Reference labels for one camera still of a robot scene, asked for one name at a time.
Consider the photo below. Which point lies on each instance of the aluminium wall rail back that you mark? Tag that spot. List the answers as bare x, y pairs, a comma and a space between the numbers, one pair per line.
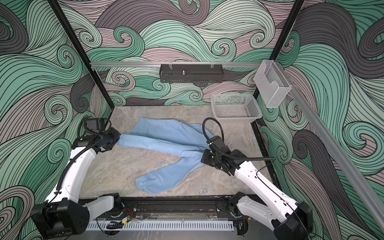
138, 64

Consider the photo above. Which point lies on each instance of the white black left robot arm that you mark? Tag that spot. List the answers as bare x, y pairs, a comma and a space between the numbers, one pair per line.
61, 215

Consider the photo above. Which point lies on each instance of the black frame post right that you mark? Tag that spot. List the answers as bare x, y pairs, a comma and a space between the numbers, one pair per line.
285, 44

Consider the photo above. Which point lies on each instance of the aluminium wall rail right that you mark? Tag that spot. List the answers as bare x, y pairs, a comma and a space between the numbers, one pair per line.
305, 97

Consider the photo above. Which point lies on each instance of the black frame post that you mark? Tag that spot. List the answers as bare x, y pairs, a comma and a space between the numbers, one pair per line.
55, 6
285, 44

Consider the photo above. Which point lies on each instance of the white plastic mesh basket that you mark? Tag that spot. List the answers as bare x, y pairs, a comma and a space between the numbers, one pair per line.
235, 108

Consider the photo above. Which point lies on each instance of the white slotted cable duct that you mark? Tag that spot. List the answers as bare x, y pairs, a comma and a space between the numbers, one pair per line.
182, 225

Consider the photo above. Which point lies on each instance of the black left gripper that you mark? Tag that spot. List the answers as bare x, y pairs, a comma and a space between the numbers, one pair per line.
116, 135

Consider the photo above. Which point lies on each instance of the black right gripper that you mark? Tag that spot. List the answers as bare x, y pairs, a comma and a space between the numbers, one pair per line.
205, 157

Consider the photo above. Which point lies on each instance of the aluminium wall rail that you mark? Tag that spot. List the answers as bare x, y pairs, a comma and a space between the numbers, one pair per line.
138, 64
305, 97

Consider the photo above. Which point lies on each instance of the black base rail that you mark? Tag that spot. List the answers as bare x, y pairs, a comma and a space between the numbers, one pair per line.
217, 206

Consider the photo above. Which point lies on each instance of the light blue long sleeve shirt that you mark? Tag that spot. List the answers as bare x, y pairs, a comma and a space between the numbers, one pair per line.
170, 137

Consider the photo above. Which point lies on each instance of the black perforated wall tray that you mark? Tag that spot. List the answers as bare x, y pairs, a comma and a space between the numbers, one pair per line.
196, 74

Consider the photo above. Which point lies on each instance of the black frame post left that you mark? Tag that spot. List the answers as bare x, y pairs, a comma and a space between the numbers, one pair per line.
55, 6

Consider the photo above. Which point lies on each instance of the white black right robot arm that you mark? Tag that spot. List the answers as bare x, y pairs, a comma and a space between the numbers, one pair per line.
288, 219

